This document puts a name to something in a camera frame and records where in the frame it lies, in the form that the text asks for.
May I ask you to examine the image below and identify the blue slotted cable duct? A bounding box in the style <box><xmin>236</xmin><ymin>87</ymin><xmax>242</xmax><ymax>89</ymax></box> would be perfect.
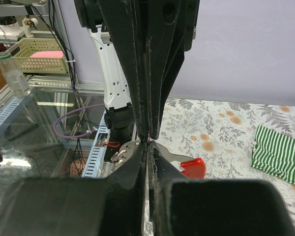
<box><xmin>0</xmin><ymin>91</ymin><xmax>107</xmax><ymax>182</ymax></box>

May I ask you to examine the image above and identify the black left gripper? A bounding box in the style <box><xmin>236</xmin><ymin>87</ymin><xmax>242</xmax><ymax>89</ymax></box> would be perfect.
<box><xmin>74</xmin><ymin>0</ymin><xmax>200</xmax><ymax>142</ymax></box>

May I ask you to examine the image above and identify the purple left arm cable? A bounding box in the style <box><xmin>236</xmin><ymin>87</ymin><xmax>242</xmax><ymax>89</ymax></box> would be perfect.
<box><xmin>54</xmin><ymin>105</ymin><xmax>106</xmax><ymax>141</ymax></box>

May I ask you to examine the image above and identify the red handled carabiner keyring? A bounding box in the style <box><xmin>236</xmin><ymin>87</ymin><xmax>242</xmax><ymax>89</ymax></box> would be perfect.
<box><xmin>110</xmin><ymin>141</ymin><xmax>206</xmax><ymax>179</ymax></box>

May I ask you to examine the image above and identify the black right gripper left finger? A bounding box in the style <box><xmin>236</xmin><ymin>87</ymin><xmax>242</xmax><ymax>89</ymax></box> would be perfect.
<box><xmin>0</xmin><ymin>143</ymin><xmax>147</xmax><ymax>236</ymax></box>

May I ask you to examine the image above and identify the green white striped cloth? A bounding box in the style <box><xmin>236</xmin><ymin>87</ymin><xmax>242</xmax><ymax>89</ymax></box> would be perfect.
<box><xmin>251</xmin><ymin>125</ymin><xmax>295</xmax><ymax>185</ymax></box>

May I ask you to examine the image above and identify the beige perforated basket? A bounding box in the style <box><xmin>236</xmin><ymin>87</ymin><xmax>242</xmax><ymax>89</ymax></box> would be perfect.
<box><xmin>8</xmin><ymin>38</ymin><xmax>68</xmax><ymax>74</ymax></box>

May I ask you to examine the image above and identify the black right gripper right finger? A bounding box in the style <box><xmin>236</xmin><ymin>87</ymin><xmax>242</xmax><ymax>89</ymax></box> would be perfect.
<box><xmin>147</xmin><ymin>142</ymin><xmax>295</xmax><ymax>236</ymax></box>

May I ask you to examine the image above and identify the clear plastic bottle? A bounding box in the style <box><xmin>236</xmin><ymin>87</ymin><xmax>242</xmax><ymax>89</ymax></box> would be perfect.
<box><xmin>0</xmin><ymin>51</ymin><xmax>30</xmax><ymax>97</ymax></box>

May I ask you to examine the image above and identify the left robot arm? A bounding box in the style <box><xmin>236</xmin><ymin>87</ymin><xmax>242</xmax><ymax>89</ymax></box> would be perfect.
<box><xmin>75</xmin><ymin>0</ymin><xmax>200</xmax><ymax>141</ymax></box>

